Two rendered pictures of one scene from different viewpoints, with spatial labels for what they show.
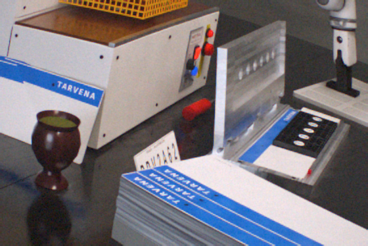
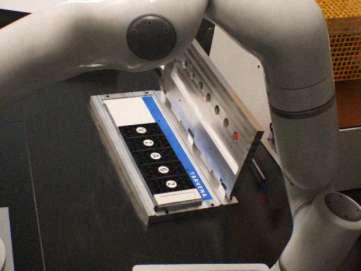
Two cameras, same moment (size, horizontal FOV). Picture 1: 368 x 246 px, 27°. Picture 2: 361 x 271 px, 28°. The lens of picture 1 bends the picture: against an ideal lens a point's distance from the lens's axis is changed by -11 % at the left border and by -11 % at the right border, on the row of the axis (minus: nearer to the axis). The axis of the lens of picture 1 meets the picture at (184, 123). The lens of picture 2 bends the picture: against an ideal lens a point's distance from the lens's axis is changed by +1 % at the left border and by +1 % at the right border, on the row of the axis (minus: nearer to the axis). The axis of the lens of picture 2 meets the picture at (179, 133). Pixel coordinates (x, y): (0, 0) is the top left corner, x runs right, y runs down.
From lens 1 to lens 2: 278 cm
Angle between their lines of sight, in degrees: 111
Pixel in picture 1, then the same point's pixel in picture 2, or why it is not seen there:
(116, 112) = (219, 62)
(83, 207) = not seen: hidden behind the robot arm
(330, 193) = (81, 114)
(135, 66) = (231, 48)
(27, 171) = (199, 39)
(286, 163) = (127, 110)
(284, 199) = not seen: hidden behind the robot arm
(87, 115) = (209, 39)
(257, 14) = not seen: outside the picture
